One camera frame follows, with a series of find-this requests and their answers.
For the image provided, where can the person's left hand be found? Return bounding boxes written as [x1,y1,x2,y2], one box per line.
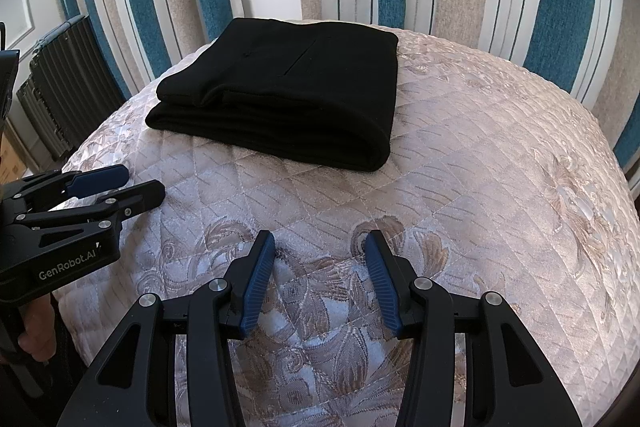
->
[17,294,61,364]

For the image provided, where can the bed with floral quilted bedspread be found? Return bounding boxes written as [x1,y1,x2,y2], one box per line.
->
[50,21,640,427]

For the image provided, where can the dark ribbed suitcase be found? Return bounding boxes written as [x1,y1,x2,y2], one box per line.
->
[16,14,126,170]

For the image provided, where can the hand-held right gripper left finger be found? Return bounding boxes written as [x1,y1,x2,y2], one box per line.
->
[57,229,277,427]

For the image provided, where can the cardboard box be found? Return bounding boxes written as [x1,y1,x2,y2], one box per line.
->
[0,127,28,185]

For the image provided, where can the black pants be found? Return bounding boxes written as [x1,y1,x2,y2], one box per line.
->
[145,18,399,174]

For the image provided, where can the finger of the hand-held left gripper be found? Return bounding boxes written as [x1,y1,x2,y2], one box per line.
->
[12,164,128,210]
[22,180,166,233]

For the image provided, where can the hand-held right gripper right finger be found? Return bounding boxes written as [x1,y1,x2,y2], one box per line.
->
[364,229,583,427]

